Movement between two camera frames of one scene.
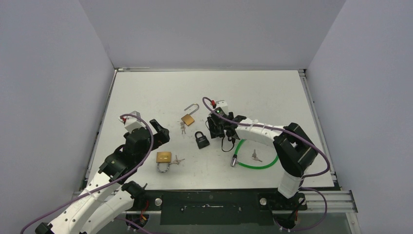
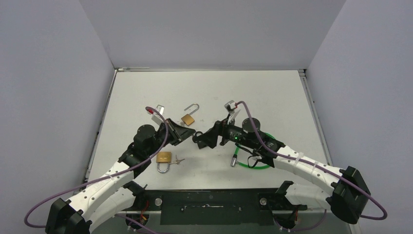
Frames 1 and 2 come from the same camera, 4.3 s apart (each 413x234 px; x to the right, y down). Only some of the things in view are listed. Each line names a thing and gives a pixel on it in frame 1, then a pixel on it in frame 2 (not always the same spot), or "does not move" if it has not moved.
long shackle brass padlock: [188, 119] does not move
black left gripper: [162, 136] → [178, 133]
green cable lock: [234, 161] does not move
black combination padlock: [201, 142] does not move
